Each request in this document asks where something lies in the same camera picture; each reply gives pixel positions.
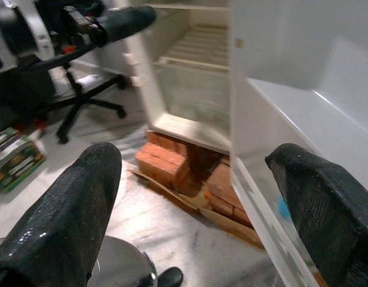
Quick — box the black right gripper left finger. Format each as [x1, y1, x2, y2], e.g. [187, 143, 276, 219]
[0, 142, 123, 287]

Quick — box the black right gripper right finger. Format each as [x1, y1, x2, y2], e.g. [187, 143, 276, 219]
[264, 142, 368, 287]

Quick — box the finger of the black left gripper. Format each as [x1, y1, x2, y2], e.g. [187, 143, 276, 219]
[96, 5, 157, 46]

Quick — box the fridge door with green sticker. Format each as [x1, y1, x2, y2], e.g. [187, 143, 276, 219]
[230, 0, 368, 287]

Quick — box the white mini fridge body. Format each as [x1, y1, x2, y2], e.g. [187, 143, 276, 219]
[123, 0, 232, 157]

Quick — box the green printed cardboard box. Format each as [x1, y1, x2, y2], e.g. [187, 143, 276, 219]
[0, 126, 47, 193]

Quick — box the black office swivel chair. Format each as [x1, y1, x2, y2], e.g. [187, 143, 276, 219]
[0, 44, 128, 145]

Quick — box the brown cardboard sheet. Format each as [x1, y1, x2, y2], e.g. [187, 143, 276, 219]
[126, 169, 265, 251]

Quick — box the red clay brick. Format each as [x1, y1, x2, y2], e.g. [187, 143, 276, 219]
[209, 191, 254, 228]
[135, 141, 191, 192]
[206, 163, 232, 204]
[145, 130, 189, 156]

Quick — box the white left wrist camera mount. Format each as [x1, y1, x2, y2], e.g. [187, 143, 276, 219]
[0, 0, 57, 75]

